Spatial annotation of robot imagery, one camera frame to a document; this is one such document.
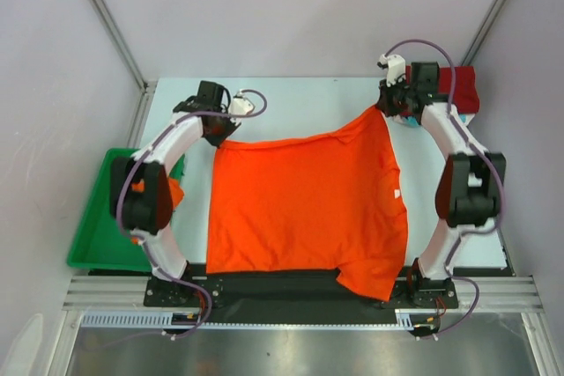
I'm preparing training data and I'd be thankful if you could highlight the right aluminium corner post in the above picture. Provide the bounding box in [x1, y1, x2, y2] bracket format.
[460, 0, 508, 66]

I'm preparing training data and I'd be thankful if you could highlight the green plastic tray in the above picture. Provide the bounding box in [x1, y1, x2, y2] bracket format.
[67, 148, 184, 272]

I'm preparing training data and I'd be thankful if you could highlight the left aluminium corner post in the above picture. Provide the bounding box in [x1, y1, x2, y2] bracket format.
[61, 0, 151, 91]

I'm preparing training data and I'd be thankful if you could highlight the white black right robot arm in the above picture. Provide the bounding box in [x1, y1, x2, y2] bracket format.
[376, 55, 506, 306]

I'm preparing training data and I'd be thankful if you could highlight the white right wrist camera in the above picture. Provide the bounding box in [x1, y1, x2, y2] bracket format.
[377, 54, 406, 87]

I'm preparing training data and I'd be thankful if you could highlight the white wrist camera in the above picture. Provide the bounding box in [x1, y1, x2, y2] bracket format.
[377, 54, 406, 87]
[227, 91, 255, 116]

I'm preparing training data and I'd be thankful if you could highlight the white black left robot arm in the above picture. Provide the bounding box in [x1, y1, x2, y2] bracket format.
[109, 81, 255, 306]

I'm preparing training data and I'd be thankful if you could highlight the aluminium front rail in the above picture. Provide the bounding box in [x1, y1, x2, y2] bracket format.
[63, 276, 543, 313]

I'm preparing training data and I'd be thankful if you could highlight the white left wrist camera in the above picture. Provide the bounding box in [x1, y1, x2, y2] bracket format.
[227, 91, 255, 116]

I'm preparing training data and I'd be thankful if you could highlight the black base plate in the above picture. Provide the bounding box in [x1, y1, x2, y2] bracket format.
[87, 263, 516, 328]

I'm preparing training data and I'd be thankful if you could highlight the grey slotted cable duct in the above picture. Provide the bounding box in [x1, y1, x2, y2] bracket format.
[81, 309, 431, 331]

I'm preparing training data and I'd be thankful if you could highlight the folded dark red t shirt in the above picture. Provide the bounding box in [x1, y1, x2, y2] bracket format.
[431, 66, 479, 114]

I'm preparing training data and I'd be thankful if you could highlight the orange t shirt in tray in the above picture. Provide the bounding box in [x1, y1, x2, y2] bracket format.
[123, 177, 184, 245]

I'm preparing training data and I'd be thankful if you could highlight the orange t shirt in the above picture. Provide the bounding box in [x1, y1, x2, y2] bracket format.
[206, 107, 408, 300]
[123, 177, 184, 245]

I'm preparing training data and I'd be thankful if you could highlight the aluminium corner post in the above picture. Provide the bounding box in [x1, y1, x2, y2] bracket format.
[61, 0, 151, 91]
[460, 0, 508, 66]

